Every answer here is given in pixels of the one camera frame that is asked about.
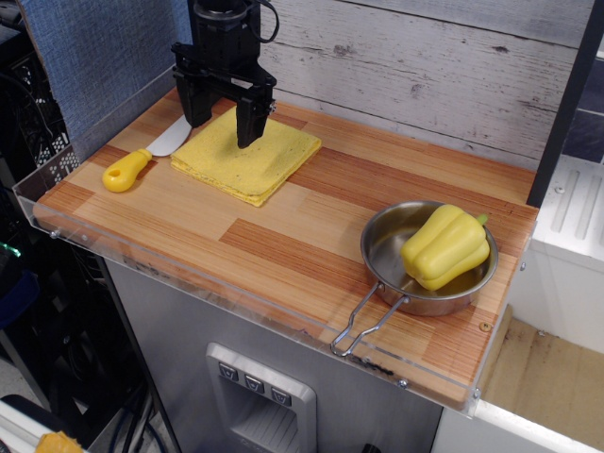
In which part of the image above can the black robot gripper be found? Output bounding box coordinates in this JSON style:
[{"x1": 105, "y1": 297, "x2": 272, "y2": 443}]
[{"x1": 172, "y1": 1, "x2": 277, "y2": 148}]

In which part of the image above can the yellow toy bell pepper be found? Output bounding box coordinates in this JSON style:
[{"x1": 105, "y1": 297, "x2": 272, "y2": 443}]
[{"x1": 400, "y1": 205, "x2": 491, "y2": 291}]

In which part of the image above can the silver toy fridge cabinet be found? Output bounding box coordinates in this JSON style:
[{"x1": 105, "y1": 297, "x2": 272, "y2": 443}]
[{"x1": 109, "y1": 263, "x2": 442, "y2": 452}]

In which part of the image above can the blue fabric partition panel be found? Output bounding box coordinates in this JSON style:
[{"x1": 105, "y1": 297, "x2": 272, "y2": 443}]
[{"x1": 19, "y1": 0, "x2": 191, "y2": 142}]

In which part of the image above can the grey dispenser panel with buttons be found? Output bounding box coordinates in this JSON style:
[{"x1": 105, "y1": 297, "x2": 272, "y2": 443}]
[{"x1": 206, "y1": 343, "x2": 318, "y2": 452}]

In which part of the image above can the black right shelf post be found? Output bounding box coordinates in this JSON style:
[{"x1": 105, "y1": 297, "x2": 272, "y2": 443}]
[{"x1": 526, "y1": 0, "x2": 603, "y2": 208}]

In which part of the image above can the small steel pan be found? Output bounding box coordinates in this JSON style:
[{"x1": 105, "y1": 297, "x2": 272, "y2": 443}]
[{"x1": 330, "y1": 201, "x2": 498, "y2": 357}]

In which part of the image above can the clear acrylic table guard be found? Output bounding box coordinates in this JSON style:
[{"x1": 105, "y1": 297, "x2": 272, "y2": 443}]
[{"x1": 15, "y1": 92, "x2": 537, "y2": 412}]

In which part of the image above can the white ridged side unit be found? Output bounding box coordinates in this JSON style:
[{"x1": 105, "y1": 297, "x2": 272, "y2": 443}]
[{"x1": 507, "y1": 156, "x2": 603, "y2": 353}]

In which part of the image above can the yellow cloth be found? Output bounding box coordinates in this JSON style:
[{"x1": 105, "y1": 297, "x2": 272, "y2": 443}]
[{"x1": 171, "y1": 108, "x2": 322, "y2": 208}]

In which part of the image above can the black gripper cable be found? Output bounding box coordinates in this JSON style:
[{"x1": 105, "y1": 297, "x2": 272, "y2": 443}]
[{"x1": 248, "y1": 0, "x2": 280, "y2": 44}]

